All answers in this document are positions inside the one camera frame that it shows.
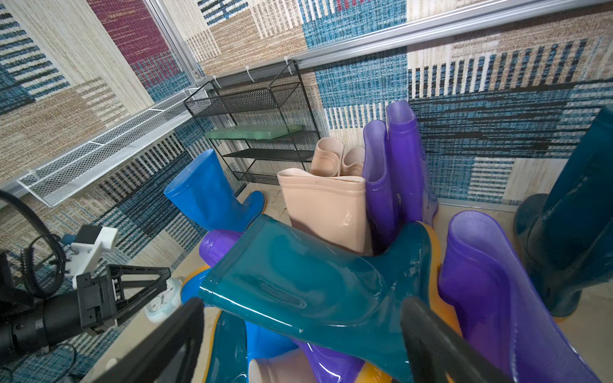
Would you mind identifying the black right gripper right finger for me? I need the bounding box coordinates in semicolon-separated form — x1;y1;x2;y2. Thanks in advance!
401;297;511;382

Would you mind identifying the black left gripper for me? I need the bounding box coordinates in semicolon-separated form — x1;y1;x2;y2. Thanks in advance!
77;264;171;335

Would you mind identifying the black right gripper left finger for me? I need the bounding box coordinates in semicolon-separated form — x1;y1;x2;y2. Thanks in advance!
96;298;204;382

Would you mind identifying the teal boot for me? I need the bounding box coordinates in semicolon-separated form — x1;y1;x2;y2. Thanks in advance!
203;311;248;382
513;105;612;318
199;215;459;382

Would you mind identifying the blue boot from pile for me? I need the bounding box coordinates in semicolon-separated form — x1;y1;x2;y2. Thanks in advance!
180;266;298;363

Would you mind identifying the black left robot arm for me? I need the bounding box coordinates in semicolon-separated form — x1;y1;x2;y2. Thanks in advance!
1;191;171;365

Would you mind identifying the white round alarm clock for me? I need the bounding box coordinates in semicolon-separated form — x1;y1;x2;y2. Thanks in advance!
144;278;183;323

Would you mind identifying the purple boot centre standing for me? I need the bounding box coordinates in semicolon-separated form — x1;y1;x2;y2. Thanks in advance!
438;211;599;382

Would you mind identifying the purple boot lying in pile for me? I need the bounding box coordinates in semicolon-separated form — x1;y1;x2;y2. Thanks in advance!
198;228;391;383

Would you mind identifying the beige boot lying in pile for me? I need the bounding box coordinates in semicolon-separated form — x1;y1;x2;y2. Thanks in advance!
248;349;317;383

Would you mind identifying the purple boot back right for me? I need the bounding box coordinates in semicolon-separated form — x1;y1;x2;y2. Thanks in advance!
386;100;438;225

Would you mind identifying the teal boot standing back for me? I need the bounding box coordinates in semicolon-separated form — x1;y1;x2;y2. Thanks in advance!
513;105;612;318

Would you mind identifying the beige boot standing front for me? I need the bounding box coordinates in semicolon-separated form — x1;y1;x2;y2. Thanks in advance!
277;169;368;254

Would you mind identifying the beige boot back right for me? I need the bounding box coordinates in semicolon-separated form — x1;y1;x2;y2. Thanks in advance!
341;146;366;176

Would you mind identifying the green pad on shelf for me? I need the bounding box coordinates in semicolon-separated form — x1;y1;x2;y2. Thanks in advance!
205;124;303;140

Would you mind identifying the beige boot back left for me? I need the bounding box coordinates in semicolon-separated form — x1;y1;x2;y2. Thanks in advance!
310;137;344;177

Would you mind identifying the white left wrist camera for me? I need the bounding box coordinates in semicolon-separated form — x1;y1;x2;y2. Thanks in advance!
65;225;119;290

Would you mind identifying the white wire mesh basket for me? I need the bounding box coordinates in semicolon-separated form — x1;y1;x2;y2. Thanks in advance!
16;87;196;207

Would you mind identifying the black wire shelf rack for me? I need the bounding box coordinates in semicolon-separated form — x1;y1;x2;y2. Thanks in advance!
184;59;322;184

